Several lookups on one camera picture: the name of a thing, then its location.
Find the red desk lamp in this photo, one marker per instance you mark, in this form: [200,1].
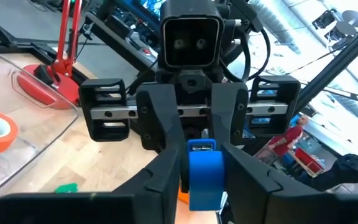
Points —
[64,90]

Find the clear plastic bin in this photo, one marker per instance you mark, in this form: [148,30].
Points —
[42,124]

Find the person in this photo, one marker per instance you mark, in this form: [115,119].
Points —
[286,140]

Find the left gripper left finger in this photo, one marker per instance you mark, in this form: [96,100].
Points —
[104,208]

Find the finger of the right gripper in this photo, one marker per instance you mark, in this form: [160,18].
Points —
[230,109]
[157,118]

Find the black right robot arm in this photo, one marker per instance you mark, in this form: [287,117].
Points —
[244,12]

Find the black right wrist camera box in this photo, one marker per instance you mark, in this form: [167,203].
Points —
[191,40]

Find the small blue stapler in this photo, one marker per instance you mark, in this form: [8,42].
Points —
[205,174]

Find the red storage bin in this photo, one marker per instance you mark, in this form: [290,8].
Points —
[306,160]

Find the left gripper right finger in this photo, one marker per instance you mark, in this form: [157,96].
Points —
[291,208]

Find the desk monitor blue screen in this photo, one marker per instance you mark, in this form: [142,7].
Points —
[151,4]

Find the small green stapler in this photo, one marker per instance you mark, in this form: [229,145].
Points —
[67,188]

